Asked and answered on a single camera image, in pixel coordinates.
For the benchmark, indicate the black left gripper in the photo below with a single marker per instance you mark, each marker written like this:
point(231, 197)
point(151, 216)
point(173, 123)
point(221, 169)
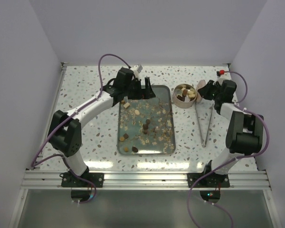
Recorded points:
point(143, 93)

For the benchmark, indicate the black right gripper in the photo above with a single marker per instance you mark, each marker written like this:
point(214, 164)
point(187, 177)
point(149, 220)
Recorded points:
point(204, 90)

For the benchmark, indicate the round tin container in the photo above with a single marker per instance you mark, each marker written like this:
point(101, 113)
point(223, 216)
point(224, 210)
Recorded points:
point(184, 96)

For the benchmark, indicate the metal serving tongs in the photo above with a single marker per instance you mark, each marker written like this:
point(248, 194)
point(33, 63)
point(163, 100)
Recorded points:
point(204, 114)

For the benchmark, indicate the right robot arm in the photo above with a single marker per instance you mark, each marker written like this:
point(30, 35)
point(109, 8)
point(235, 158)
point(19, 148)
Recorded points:
point(244, 135)

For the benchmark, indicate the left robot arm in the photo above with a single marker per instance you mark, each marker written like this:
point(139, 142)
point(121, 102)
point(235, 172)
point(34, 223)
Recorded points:
point(65, 133)

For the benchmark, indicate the dark cube chocolate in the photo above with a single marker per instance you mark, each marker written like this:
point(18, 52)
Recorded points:
point(145, 126)

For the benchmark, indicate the floral blue serving tray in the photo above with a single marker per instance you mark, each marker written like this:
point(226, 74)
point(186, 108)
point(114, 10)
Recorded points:
point(159, 138)

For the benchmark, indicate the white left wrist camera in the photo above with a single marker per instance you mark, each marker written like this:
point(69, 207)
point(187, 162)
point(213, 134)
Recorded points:
point(137, 70)

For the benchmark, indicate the aluminium frame rail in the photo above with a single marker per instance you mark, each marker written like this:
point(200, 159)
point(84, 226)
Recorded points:
point(146, 180)

